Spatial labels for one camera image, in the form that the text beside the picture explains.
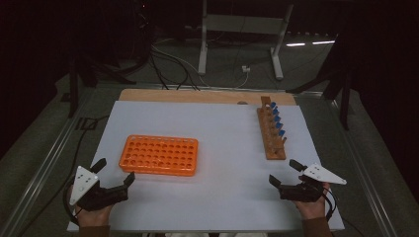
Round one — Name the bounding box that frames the person's left hand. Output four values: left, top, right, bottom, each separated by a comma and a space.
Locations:
76, 202, 115, 228

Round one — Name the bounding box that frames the right hand-held gripper cable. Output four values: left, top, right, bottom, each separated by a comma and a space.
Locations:
320, 187, 339, 222

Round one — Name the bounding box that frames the long white floor cable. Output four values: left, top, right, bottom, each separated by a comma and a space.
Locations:
150, 43, 212, 88

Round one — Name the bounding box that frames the thin black floor cable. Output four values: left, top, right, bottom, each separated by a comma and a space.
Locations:
19, 115, 111, 237

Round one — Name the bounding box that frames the orange test tube rack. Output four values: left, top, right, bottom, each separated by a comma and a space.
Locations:
118, 133, 200, 178

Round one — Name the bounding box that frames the hand-held gripper cable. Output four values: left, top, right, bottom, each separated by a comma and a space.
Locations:
62, 183, 81, 227
320, 187, 339, 222

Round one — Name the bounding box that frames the short white plug cable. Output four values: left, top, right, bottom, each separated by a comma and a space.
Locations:
234, 71, 251, 90

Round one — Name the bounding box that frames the grey metal stand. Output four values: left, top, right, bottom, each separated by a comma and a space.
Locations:
197, 0, 294, 81

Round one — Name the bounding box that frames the black tripod stand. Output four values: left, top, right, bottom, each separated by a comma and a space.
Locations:
67, 53, 137, 119
286, 33, 356, 131

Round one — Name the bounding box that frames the left hand-held gripper cable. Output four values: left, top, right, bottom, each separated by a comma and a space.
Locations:
62, 183, 81, 227

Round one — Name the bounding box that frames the dark equipment stand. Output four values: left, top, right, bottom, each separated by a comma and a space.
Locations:
131, 0, 154, 68

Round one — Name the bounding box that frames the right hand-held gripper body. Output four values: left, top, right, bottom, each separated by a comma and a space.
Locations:
279, 163, 348, 202

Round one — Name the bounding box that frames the person's right hand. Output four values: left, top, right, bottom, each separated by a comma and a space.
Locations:
294, 183, 331, 221

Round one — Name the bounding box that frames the wooden test tube rack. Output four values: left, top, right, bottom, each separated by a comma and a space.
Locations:
256, 96, 289, 161

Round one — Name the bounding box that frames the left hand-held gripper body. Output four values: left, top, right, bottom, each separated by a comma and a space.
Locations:
68, 166, 129, 212

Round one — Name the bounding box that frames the white table mat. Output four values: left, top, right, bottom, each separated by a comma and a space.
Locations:
66, 100, 346, 233

